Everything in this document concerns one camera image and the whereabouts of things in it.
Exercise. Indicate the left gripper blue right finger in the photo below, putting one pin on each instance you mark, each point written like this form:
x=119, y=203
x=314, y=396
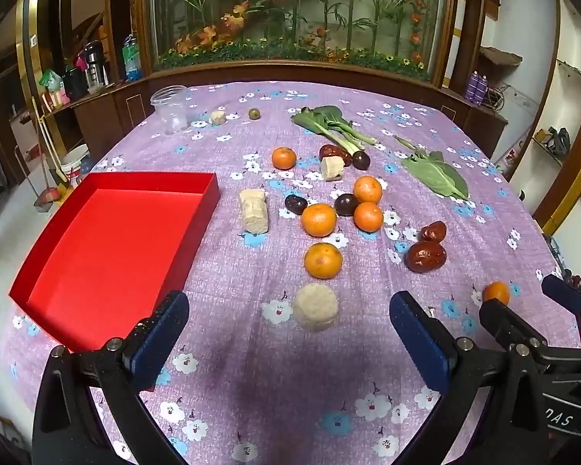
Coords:
x=426, y=340

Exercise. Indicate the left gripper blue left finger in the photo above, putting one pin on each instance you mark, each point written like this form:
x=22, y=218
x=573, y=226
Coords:
x=152, y=340

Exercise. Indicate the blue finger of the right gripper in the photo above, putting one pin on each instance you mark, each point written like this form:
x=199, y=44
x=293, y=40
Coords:
x=506, y=327
x=563, y=294

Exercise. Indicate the orange tangerine edge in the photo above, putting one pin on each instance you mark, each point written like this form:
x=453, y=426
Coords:
x=497, y=290

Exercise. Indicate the large red jujube date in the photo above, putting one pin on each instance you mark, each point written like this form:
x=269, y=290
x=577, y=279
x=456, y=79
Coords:
x=425, y=256

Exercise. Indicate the small red jujube date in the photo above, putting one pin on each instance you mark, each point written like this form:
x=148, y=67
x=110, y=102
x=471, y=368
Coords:
x=436, y=232

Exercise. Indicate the round beige rice ball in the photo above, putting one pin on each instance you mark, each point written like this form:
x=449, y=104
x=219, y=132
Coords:
x=315, y=307

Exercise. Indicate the dark plum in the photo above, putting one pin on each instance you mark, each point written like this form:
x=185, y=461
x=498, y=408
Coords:
x=360, y=160
x=346, y=204
x=295, y=203

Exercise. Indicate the long beige cake piece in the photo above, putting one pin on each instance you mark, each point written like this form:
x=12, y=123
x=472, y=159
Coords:
x=254, y=211

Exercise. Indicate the red shallow tray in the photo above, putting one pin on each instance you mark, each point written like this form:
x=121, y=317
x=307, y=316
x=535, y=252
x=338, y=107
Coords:
x=112, y=251

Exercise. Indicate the large green leaf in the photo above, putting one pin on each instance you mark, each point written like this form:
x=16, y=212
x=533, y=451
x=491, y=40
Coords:
x=430, y=168

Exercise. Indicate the purple floral tablecloth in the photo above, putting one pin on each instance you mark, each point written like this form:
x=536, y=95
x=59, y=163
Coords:
x=245, y=382

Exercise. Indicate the broom and dustpan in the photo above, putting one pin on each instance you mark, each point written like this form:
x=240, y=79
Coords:
x=56, y=185

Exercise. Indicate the beige cake cube far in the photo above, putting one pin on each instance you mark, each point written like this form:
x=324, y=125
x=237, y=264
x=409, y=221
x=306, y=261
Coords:
x=332, y=168

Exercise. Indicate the white plastic bucket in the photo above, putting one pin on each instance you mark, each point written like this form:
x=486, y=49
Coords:
x=71, y=164

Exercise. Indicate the purple bottles on shelf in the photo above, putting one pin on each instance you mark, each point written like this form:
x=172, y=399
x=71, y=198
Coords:
x=477, y=88

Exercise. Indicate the small orange tangerine far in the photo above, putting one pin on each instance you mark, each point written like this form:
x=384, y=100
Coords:
x=284, y=158

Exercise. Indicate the green bok choy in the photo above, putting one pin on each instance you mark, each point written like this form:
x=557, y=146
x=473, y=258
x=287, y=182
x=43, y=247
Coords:
x=328, y=121

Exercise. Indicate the tiny beige cake piece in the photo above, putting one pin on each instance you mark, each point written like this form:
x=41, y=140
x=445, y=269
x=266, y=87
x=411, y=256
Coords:
x=218, y=117

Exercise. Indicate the clear plastic cup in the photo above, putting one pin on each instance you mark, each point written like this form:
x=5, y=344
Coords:
x=169, y=104

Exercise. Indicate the small green olive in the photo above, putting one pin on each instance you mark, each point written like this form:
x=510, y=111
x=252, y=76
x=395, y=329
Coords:
x=254, y=114

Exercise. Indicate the steel thermos flask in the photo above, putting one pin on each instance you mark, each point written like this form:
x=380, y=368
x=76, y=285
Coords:
x=96, y=75

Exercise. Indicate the green label water bottle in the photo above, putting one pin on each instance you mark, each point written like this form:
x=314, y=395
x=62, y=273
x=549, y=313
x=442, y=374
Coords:
x=130, y=54

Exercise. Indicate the flower and bamboo display case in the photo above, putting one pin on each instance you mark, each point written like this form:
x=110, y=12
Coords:
x=407, y=37

